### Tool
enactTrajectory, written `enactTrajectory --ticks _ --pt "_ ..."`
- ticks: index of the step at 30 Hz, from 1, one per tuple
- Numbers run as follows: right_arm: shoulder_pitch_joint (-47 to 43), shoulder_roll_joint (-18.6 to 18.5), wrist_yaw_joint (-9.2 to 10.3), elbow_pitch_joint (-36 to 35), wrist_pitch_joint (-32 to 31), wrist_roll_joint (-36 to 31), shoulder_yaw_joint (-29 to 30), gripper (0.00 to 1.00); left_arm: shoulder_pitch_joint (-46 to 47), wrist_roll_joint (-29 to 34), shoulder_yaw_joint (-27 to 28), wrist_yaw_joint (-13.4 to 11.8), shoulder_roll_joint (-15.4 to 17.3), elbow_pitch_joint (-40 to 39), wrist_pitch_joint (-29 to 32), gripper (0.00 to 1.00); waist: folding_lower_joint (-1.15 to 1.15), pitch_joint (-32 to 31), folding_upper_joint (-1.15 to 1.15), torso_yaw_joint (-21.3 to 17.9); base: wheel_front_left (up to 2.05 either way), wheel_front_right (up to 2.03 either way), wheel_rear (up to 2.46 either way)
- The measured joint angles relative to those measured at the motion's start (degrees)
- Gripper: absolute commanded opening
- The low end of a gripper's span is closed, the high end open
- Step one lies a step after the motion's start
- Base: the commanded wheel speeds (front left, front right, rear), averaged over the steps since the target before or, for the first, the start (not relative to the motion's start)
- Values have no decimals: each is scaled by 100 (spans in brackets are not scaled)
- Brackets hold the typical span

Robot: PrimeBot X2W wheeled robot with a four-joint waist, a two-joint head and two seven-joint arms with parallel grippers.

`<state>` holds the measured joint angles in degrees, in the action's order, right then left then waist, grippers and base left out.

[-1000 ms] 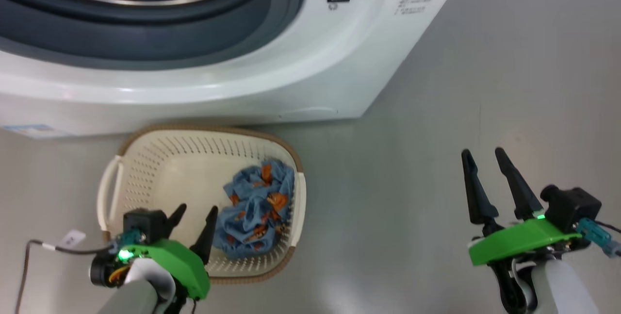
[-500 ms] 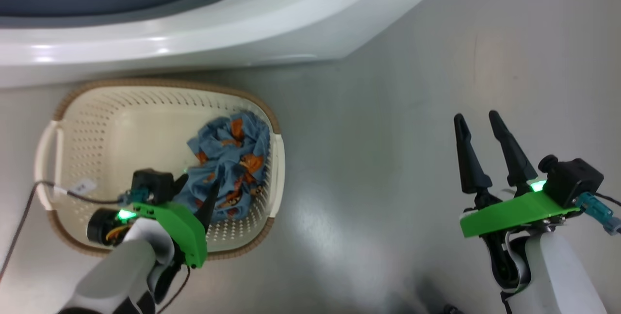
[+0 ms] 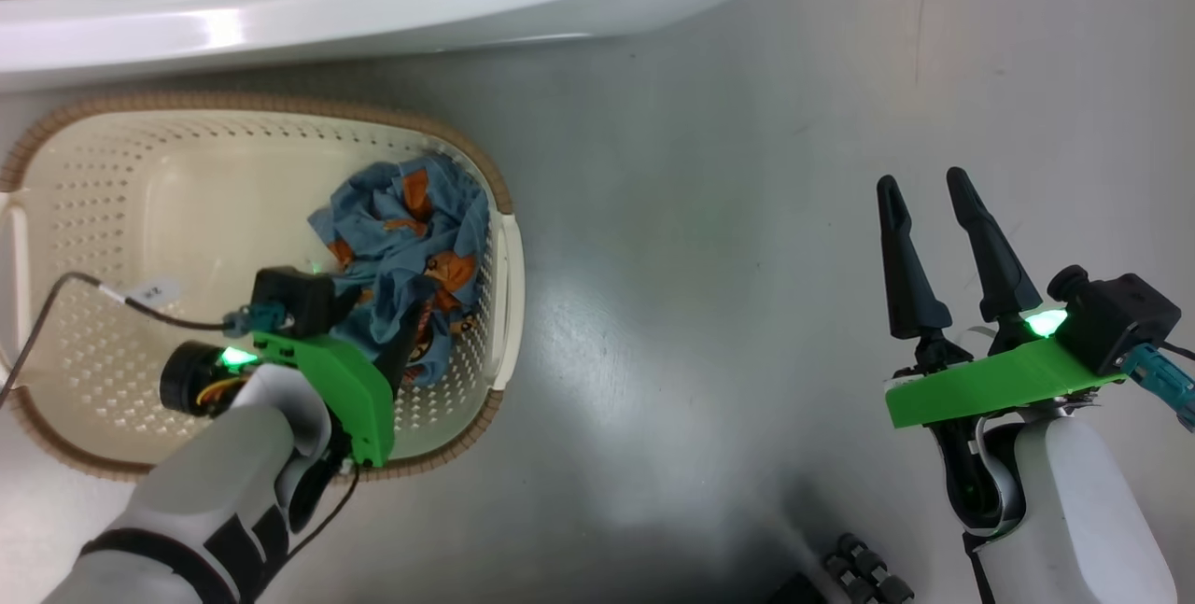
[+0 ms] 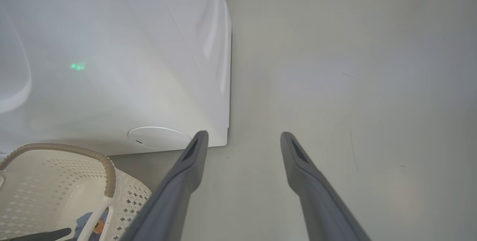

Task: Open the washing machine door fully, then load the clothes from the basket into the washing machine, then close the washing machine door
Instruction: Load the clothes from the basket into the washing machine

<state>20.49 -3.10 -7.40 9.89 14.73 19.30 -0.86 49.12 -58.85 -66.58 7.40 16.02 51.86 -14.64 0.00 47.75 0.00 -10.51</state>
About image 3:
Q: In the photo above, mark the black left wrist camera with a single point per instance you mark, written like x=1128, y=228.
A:
x=294, y=298

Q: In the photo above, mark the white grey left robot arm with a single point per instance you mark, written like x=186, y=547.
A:
x=205, y=483

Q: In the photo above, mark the white front-load washing machine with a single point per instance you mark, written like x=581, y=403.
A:
x=373, y=16

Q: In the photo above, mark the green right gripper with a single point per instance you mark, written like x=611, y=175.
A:
x=990, y=385

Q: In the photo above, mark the cream perforated laundry basket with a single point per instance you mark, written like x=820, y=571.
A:
x=140, y=203

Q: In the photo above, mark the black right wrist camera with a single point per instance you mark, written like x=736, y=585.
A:
x=1120, y=315

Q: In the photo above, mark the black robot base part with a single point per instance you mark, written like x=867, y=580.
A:
x=864, y=571

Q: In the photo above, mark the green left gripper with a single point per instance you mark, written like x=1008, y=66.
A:
x=345, y=380

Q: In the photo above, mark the blue garment with orange print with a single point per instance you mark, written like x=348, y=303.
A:
x=411, y=231

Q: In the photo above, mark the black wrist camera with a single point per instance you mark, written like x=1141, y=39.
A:
x=1120, y=315
x=294, y=298

